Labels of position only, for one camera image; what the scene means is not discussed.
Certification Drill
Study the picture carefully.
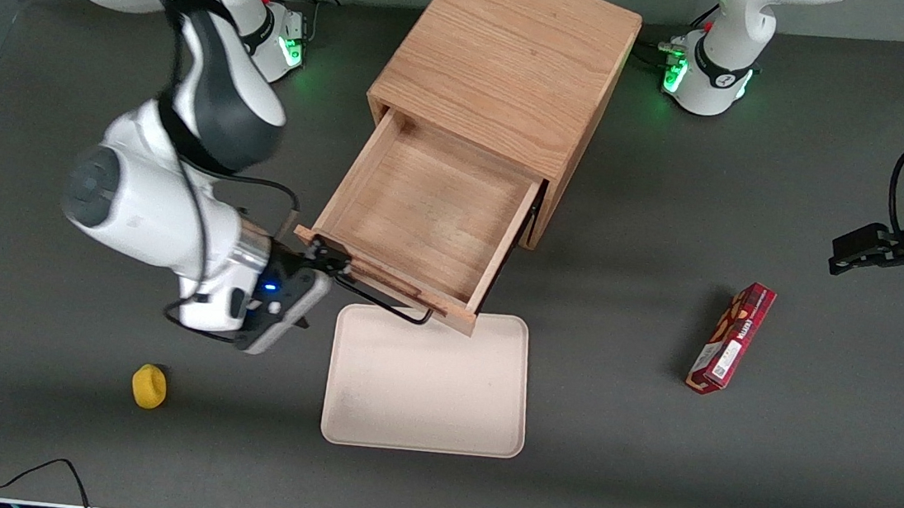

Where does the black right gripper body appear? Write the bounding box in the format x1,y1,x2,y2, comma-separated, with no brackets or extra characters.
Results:
246,245,326,318

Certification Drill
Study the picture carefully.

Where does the wooden drawer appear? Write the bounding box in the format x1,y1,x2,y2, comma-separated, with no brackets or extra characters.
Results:
285,99,554,344

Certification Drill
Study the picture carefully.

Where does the wooden drawer cabinet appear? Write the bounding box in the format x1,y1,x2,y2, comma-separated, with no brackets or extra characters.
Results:
353,0,645,259

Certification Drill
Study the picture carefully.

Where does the beige rectangular tray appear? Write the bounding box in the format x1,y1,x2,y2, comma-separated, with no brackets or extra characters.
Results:
318,298,538,463

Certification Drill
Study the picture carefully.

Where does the red snack box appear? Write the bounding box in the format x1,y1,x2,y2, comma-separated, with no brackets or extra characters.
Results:
684,276,779,401

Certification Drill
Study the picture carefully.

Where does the yellow sponge lemon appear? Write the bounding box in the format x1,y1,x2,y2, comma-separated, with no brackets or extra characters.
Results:
129,362,170,411

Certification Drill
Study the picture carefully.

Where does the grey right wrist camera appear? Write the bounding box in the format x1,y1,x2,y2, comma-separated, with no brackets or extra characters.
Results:
234,263,334,362

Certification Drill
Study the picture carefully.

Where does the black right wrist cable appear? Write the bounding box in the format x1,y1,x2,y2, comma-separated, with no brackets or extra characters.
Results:
160,165,305,349

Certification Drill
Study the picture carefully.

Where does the black left arm base cable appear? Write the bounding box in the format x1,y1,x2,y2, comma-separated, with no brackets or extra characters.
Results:
632,0,722,74

